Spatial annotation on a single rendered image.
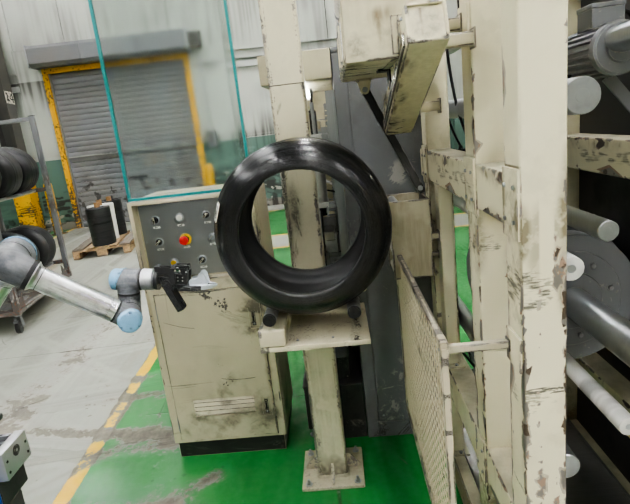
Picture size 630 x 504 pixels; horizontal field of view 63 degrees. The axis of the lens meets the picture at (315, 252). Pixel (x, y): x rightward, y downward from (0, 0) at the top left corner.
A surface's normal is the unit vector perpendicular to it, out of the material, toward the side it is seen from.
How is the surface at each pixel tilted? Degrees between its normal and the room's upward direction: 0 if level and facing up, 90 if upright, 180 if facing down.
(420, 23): 72
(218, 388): 90
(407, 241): 90
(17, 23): 90
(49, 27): 90
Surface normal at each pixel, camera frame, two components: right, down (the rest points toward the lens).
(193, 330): -0.04, 0.24
